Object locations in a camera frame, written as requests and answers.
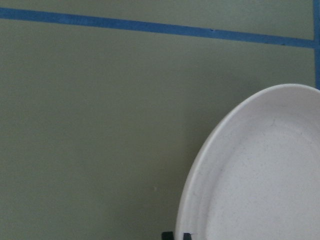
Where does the pink plate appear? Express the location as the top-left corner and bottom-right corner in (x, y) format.
(174, 84), (320, 240)

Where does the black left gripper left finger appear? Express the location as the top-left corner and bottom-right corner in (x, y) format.
(161, 231), (174, 240)

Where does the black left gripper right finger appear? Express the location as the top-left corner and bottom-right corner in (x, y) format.
(183, 232), (192, 240)

